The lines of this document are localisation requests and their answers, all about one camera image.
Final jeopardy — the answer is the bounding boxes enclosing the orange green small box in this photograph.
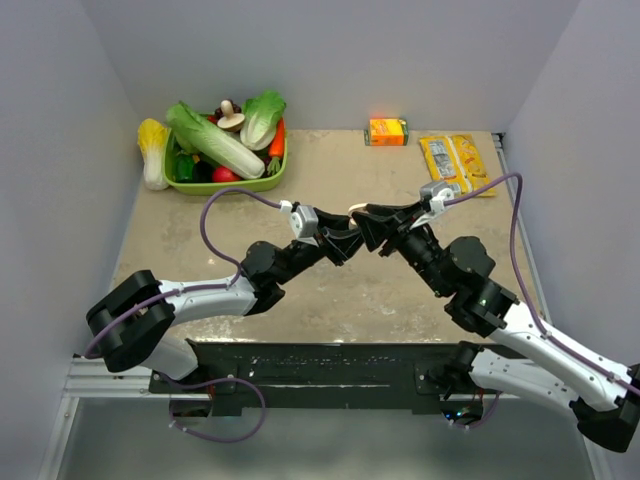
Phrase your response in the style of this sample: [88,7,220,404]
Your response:
[364,118,409,146]

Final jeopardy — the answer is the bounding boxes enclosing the beige mushroom toy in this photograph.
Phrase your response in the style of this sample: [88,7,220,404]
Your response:
[217,100,245,132]

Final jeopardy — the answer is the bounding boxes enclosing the beige small charging case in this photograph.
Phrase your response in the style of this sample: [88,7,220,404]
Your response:
[348,203,367,230]

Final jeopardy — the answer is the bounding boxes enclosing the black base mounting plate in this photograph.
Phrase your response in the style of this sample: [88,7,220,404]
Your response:
[87,342,504,419]

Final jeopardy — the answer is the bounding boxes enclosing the dark eggplant toy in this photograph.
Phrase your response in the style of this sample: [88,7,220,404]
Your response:
[192,160,215,184]

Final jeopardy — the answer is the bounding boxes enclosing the small green cabbage toy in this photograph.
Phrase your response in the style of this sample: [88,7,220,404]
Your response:
[240,90,286,151]

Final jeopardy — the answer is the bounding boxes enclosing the yellow cabbage toy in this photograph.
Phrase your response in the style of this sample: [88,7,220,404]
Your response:
[137,118,169,191]

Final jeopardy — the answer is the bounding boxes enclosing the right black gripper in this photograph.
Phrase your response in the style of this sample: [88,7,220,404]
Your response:
[351,199,451,296]

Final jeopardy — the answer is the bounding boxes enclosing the green pepper toy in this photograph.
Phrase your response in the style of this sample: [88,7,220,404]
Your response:
[174,154,195,183]

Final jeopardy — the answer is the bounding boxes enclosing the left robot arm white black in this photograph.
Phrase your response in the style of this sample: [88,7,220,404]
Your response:
[86,205,364,392]

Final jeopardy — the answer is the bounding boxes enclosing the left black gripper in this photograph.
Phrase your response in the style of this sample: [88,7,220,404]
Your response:
[274,208,363,286]

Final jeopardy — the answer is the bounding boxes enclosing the yellow snack package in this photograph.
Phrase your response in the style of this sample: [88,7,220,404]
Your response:
[418,134,491,197]

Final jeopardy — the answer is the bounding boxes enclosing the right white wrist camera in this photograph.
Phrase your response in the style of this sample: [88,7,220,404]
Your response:
[411,180,455,229]

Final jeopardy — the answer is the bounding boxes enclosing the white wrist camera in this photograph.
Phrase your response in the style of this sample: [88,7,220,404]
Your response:
[279,200,319,247]
[411,180,455,229]

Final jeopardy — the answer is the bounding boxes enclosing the large napa cabbage toy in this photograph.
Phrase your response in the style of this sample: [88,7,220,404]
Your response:
[166,101,265,180]

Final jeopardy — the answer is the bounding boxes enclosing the green plastic basket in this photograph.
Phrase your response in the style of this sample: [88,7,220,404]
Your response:
[163,127,288,196]

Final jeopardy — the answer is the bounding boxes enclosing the red tomato toy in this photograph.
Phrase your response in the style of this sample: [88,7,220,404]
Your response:
[211,166,242,183]

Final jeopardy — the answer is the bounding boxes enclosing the orange carrot toy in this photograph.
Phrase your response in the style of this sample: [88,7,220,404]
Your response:
[267,118,286,176]

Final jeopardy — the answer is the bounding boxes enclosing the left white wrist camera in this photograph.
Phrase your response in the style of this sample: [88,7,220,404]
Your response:
[279,200,319,247]

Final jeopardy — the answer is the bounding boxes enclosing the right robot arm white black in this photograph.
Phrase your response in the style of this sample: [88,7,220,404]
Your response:
[349,204,639,453]

